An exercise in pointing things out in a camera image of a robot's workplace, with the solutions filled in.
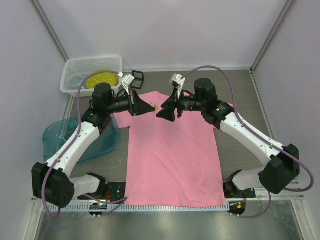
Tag teal transparent plastic bin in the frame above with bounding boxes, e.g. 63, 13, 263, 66
42, 116, 120, 163

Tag purple cable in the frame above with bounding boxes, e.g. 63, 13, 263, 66
41, 70, 130, 220
183, 65, 315, 221

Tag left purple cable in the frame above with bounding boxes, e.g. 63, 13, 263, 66
41, 70, 130, 220

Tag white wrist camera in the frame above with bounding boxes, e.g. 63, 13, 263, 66
121, 73, 135, 95
169, 73, 186, 99

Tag black brooch box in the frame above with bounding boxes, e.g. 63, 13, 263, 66
130, 70, 145, 90

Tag cream flower brooch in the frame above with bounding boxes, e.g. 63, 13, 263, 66
151, 104, 160, 114

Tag light blue mug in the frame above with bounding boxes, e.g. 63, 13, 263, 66
67, 74, 83, 89

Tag pink t-shirt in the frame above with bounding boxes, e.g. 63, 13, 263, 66
114, 111, 226, 208

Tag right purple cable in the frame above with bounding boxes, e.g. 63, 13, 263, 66
183, 65, 315, 221

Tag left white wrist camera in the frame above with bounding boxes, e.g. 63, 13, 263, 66
121, 73, 135, 95

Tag yellow-green dotted plate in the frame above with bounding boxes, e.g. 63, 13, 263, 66
85, 69, 118, 89

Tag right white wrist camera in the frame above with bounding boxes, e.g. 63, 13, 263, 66
169, 73, 186, 99

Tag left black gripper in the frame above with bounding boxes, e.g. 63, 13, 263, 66
105, 88, 155, 117

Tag white slotted cable duct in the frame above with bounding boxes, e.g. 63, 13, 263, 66
42, 201, 230, 213

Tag white plastic basket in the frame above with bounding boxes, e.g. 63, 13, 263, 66
60, 54, 123, 98

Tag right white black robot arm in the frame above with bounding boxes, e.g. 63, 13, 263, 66
156, 74, 300, 198

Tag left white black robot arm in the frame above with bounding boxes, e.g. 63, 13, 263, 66
31, 83, 155, 208

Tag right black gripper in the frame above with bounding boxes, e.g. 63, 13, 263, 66
157, 86, 206, 122

